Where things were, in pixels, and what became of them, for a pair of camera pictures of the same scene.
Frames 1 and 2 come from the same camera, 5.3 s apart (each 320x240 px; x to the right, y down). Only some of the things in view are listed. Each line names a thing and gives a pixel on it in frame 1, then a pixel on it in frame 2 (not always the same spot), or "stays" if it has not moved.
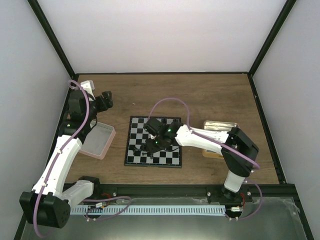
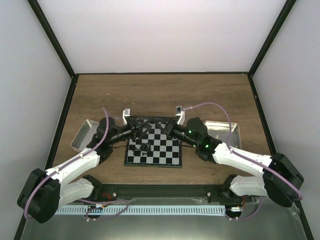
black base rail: x=118 y=192 stays
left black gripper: x=109 y=101 → x=135 y=126
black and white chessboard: x=137 y=136 stays
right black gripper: x=150 y=147 → x=170 y=125
